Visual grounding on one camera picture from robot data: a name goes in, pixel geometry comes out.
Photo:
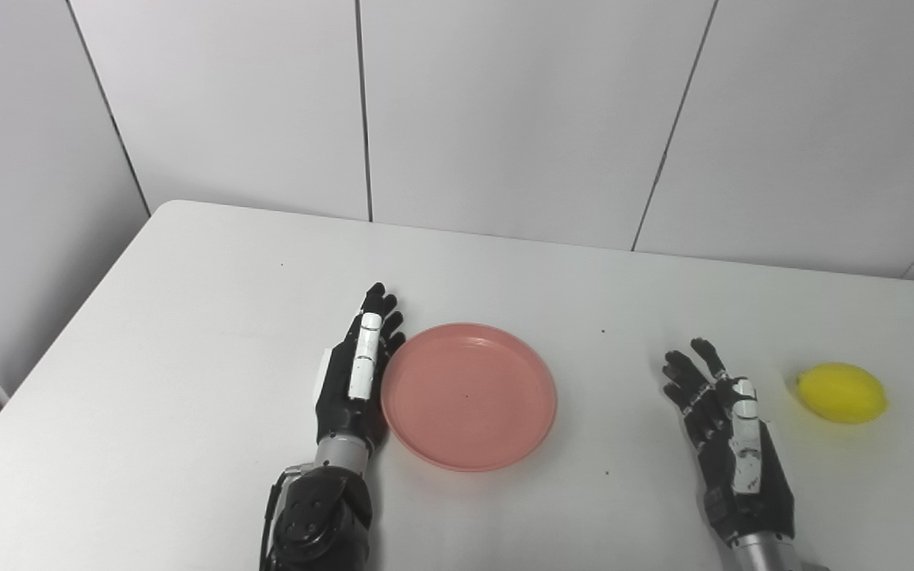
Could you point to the pink round plate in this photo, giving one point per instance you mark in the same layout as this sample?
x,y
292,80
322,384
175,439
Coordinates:
x,y
469,396

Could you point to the yellow lemon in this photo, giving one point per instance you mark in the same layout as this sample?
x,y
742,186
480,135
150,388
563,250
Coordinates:
x,y
842,392

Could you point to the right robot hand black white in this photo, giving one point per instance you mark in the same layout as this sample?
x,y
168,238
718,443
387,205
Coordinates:
x,y
746,484

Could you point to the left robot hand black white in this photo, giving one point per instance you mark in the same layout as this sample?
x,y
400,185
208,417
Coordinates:
x,y
346,404

